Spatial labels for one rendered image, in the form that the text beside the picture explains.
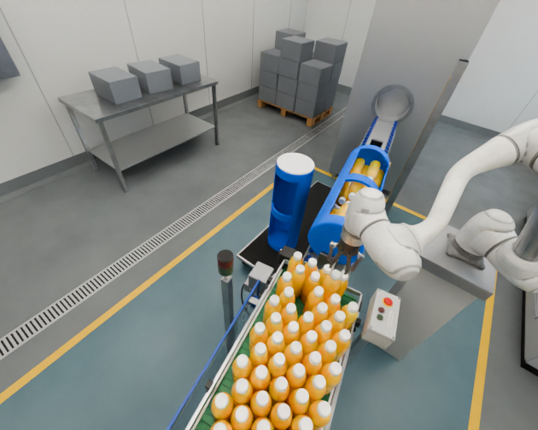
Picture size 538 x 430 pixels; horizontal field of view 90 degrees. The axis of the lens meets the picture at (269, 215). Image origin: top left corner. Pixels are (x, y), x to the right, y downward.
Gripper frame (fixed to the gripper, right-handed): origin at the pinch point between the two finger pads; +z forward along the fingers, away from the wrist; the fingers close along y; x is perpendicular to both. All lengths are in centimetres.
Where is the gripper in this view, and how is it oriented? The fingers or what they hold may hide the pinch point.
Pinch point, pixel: (337, 270)
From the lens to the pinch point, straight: 115.2
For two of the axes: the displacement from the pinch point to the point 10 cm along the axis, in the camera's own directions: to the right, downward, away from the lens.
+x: -4.5, 6.0, -6.6
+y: -8.9, -3.6, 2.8
